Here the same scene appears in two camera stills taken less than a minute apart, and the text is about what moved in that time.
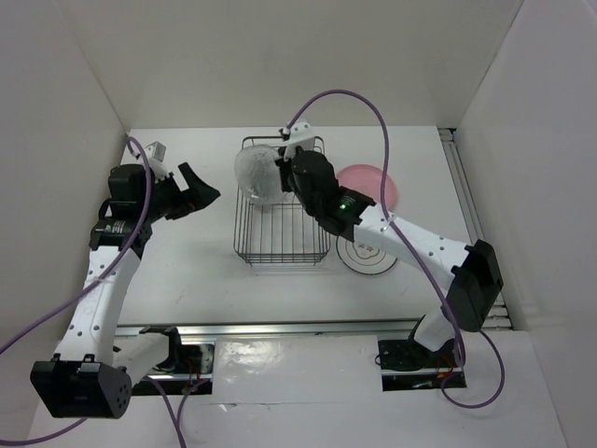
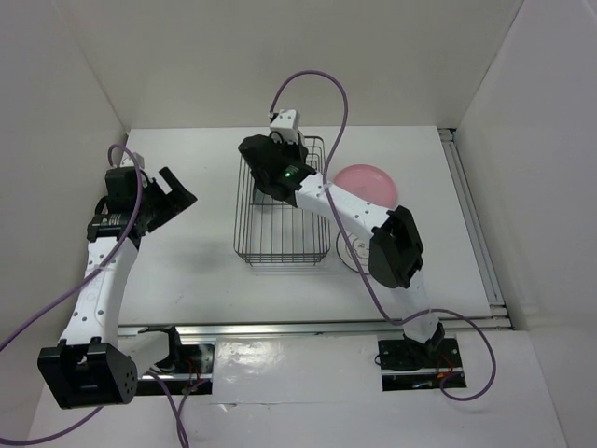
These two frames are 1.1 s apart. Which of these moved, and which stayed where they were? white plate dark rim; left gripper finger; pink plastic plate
Moved: left gripper finger
Stayed: white plate dark rim; pink plastic plate
